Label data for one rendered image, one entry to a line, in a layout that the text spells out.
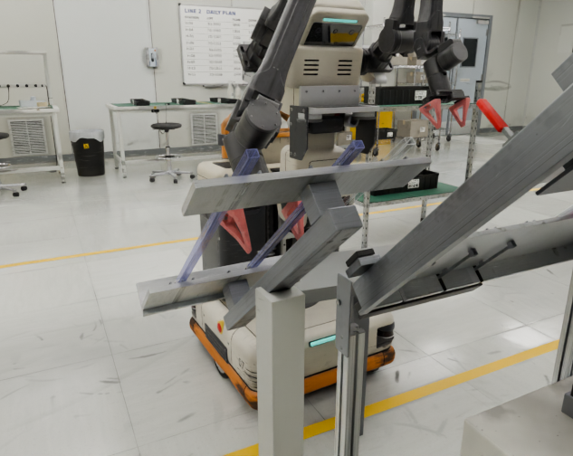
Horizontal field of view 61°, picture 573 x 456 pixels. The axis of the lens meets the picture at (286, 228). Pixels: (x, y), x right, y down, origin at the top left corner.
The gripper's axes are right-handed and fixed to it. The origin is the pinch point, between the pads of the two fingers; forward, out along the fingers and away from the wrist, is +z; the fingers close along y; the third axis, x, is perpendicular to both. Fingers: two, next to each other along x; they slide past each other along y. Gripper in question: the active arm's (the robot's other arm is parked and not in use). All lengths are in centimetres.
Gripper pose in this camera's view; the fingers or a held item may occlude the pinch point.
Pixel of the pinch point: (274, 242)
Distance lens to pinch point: 77.1
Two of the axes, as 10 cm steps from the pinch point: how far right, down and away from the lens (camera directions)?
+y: 8.8, -1.6, 4.6
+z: 3.2, 9.0, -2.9
